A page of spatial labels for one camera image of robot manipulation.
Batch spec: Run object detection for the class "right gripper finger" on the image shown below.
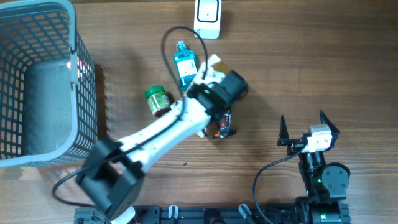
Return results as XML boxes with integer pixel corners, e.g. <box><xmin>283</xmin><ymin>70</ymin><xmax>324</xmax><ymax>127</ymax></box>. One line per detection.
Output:
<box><xmin>320</xmin><ymin>110</ymin><xmax>340</xmax><ymax>136</ymax></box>
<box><xmin>278</xmin><ymin>115</ymin><xmax>290</xmax><ymax>142</ymax></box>

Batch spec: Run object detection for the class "red black small packet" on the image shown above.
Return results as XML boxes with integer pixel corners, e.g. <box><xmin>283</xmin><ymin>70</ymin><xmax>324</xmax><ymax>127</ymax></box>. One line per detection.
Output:
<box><xmin>213</xmin><ymin>109</ymin><xmax>236</xmax><ymax>139</ymax></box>

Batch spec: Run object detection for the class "blue mouthwash bottle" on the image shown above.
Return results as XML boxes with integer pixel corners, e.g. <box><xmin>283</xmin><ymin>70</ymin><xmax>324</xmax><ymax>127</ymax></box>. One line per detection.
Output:
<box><xmin>174</xmin><ymin>40</ymin><xmax>197</xmax><ymax>91</ymax></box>

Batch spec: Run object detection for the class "green lid spice jar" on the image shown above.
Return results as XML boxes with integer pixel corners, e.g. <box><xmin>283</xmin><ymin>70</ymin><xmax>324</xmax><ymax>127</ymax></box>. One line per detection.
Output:
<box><xmin>144</xmin><ymin>85</ymin><xmax>171</xmax><ymax>118</ymax></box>

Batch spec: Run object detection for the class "white brown snack pouch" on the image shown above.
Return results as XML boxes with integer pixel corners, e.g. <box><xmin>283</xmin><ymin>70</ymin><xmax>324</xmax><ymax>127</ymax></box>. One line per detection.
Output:
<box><xmin>197</xmin><ymin>54</ymin><xmax>236</xmax><ymax>139</ymax></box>

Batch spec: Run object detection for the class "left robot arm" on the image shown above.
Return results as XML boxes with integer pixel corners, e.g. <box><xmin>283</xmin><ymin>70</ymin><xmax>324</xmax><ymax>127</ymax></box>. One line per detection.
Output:
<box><xmin>76</xmin><ymin>70</ymin><xmax>248</xmax><ymax>223</ymax></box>

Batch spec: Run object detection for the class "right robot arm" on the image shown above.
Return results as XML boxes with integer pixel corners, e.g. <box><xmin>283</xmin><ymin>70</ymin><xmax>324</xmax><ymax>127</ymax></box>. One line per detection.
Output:
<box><xmin>277</xmin><ymin>111</ymin><xmax>351</xmax><ymax>224</ymax></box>

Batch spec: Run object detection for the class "white barcode scanner box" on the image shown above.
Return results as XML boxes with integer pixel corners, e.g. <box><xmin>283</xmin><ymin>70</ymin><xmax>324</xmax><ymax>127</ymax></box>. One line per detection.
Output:
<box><xmin>193</xmin><ymin>0</ymin><xmax>222</xmax><ymax>39</ymax></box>

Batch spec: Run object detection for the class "grey plastic mesh basket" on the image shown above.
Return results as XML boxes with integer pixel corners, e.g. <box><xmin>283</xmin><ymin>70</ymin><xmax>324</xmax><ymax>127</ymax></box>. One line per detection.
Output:
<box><xmin>1</xmin><ymin>1</ymin><xmax>98</xmax><ymax>167</ymax></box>

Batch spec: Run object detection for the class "right camera black cable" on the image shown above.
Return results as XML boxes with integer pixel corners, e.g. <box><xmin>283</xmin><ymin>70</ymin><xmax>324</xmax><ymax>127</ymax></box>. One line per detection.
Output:
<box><xmin>252</xmin><ymin>146</ymin><xmax>307</xmax><ymax>224</ymax></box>

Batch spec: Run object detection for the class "camera black cable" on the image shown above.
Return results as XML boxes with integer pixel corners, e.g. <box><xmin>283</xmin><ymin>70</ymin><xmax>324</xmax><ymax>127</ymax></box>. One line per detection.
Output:
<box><xmin>51</xmin><ymin>25</ymin><xmax>210</xmax><ymax>208</ymax></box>
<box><xmin>252</xmin><ymin>146</ymin><xmax>307</xmax><ymax>224</ymax></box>

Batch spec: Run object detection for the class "left camera black cable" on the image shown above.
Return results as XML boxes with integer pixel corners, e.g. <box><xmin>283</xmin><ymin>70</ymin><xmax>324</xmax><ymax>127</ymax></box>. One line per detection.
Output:
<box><xmin>51</xmin><ymin>25</ymin><xmax>210</xmax><ymax>208</ymax></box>

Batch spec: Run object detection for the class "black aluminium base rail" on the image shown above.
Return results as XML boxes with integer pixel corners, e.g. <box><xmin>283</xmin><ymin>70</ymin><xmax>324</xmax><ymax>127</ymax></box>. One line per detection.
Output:
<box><xmin>73</xmin><ymin>203</ymin><xmax>352</xmax><ymax>224</ymax></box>

